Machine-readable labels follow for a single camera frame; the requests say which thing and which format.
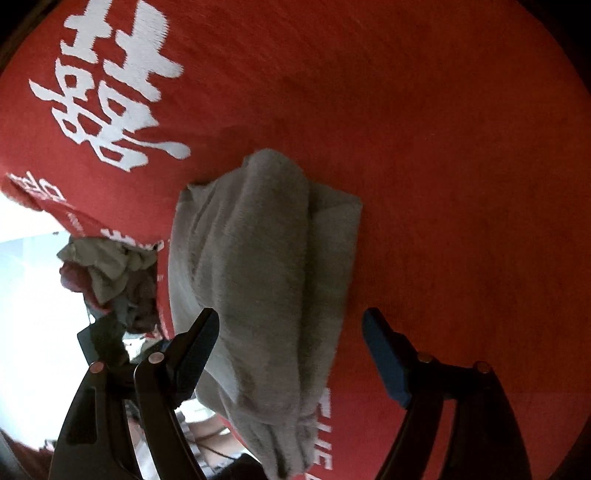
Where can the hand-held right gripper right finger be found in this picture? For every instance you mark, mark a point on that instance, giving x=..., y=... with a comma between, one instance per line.
x=383, y=360

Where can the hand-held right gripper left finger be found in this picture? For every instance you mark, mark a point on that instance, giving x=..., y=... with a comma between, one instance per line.
x=203, y=344

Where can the grey-beige small garment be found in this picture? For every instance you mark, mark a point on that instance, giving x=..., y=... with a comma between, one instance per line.
x=268, y=277

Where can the dark crumpled cloth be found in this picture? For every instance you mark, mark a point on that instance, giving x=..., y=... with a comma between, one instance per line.
x=145, y=304

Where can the pile of crumpled cloths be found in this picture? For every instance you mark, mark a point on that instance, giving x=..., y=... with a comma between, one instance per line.
x=104, y=267

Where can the pink crumpled cloth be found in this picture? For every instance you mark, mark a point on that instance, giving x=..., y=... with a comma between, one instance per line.
x=71, y=279

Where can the red printed table cloth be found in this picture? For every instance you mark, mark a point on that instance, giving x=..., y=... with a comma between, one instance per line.
x=438, y=184

